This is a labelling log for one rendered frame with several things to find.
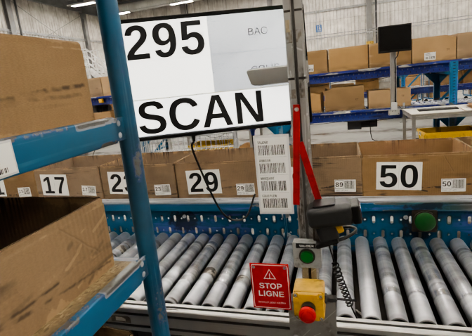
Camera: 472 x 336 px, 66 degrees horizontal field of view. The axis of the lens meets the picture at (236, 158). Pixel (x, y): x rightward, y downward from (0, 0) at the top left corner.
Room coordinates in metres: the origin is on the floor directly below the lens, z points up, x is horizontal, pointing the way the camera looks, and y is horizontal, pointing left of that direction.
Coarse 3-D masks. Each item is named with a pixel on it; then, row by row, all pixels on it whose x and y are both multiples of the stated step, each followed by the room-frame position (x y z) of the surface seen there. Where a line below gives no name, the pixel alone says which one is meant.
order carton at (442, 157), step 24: (360, 144) 1.63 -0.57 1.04; (384, 144) 1.60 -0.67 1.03; (408, 144) 1.57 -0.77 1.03; (432, 144) 1.54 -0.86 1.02; (456, 144) 1.47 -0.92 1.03; (432, 168) 1.28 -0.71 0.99; (456, 168) 1.26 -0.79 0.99; (384, 192) 1.33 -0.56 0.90; (408, 192) 1.31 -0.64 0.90; (432, 192) 1.28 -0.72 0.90; (456, 192) 1.26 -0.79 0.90
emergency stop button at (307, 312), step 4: (304, 308) 0.73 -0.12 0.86; (308, 308) 0.73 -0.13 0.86; (300, 312) 0.73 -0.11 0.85; (304, 312) 0.73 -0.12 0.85; (308, 312) 0.72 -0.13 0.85; (312, 312) 0.72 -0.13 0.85; (300, 316) 0.73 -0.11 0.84; (304, 316) 0.73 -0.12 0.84; (308, 316) 0.72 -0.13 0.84; (312, 316) 0.72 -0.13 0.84; (304, 320) 0.73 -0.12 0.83; (308, 320) 0.72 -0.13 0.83; (312, 320) 0.72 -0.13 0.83
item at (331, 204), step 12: (312, 204) 0.80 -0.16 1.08; (324, 204) 0.77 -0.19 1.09; (336, 204) 0.76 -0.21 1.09; (348, 204) 0.75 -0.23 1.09; (312, 216) 0.76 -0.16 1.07; (324, 216) 0.75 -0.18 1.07; (336, 216) 0.75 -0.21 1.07; (348, 216) 0.74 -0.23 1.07; (360, 216) 0.74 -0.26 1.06; (324, 228) 0.77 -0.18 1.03; (336, 228) 0.77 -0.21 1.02; (324, 240) 0.77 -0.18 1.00; (336, 240) 0.76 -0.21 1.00
